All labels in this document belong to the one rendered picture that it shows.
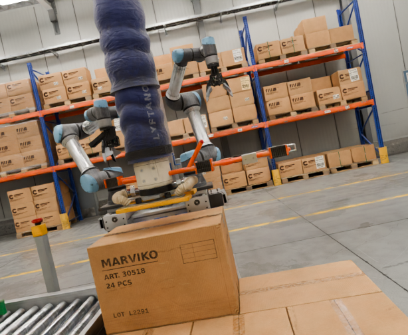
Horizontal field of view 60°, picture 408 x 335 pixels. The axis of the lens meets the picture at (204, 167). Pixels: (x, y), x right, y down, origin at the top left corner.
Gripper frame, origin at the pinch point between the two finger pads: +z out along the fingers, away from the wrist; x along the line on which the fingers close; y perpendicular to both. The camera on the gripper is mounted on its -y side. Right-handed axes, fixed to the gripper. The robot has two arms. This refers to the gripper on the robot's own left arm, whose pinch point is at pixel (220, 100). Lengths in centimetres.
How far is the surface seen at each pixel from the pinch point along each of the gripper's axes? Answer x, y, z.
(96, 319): -78, 50, 91
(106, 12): -44, 47, -42
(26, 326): -125, 26, 98
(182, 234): -31, 57, 60
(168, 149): -31, 41, 22
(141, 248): -50, 56, 62
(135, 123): -43, 46, 8
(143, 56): -33, 44, -20
